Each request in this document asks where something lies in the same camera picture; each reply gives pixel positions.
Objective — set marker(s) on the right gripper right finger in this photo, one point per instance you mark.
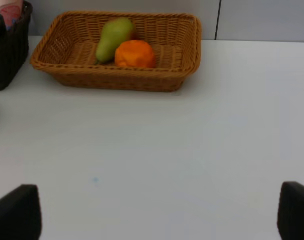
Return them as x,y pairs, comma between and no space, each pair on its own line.
290,220

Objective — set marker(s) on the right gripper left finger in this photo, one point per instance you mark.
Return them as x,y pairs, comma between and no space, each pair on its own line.
20,214

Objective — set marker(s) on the orange tangerine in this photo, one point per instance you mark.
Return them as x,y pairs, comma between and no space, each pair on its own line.
135,53

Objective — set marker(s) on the pink bottle white cap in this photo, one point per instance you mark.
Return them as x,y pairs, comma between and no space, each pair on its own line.
11,11

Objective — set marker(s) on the green red pear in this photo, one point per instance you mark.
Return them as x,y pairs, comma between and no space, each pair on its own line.
113,34

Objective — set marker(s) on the dark brown wicker basket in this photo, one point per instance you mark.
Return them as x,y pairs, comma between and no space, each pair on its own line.
14,45

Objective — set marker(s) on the orange wicker basket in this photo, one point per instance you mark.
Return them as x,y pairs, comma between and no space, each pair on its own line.
67,51

